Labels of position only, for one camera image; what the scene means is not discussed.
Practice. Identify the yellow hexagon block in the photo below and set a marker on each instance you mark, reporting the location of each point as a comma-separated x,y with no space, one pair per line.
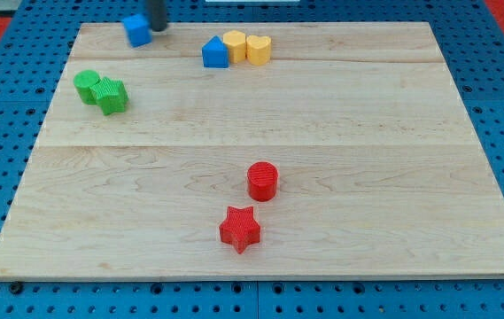
235,41

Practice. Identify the green cylinder block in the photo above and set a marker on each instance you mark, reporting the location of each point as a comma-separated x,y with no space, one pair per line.
83,82

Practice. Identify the blue triangle block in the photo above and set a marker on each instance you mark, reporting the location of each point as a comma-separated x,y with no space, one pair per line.
215,54

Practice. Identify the red cylinder block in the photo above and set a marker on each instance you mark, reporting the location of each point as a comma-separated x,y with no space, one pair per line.
262,179

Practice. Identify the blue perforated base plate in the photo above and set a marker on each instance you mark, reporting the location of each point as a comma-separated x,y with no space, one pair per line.
35,40

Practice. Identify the light wooden board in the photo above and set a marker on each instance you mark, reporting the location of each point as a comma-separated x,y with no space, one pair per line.
381,173

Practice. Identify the yellow heart block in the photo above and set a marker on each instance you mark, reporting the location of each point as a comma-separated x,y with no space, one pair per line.
258,49

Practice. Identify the blue cube block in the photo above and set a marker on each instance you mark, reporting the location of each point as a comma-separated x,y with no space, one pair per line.
137,30

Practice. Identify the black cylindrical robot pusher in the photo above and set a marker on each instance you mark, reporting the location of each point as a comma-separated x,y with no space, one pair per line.
157,14

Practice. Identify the red star block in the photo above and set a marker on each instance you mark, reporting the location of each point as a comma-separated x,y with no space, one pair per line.
239,228

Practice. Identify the green star block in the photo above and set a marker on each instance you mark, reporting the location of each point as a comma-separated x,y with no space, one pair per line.
110,95

